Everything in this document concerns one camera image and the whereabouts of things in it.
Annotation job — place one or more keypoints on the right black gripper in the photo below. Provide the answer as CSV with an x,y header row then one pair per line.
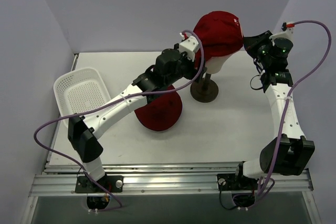
x,y
253,44

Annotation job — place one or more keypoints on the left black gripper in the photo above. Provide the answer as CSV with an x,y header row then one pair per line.
x,y
191,67

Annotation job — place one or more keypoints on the red cap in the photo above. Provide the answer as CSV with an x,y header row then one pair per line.
x,y
220,34

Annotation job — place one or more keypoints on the dark red knit hat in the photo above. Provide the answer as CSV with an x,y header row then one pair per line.
x,y
162,113

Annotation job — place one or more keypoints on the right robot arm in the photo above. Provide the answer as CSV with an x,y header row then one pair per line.
x,y
289,152

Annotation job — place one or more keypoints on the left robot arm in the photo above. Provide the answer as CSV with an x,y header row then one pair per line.
x,y
85,128

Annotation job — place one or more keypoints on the cream mannequin head stand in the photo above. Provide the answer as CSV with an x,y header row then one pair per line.
x,y
206,90

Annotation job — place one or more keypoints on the white perforated basket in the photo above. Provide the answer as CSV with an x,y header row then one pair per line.
x,y
79,91

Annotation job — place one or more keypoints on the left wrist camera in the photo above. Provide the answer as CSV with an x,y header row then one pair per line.
x,y
189,45

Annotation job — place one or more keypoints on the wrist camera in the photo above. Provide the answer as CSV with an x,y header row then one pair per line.
x,y
286,31
189,45

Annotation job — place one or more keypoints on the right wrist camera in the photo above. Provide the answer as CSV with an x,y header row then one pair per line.
x,y
286,31

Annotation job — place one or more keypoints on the aluminium mounting rail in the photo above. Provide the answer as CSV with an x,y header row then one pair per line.
x,y
180,179

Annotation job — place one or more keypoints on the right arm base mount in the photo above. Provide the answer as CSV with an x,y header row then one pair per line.
x,y
244,190

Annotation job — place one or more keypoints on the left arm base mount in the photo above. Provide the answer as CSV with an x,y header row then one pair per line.
x,y
101,194

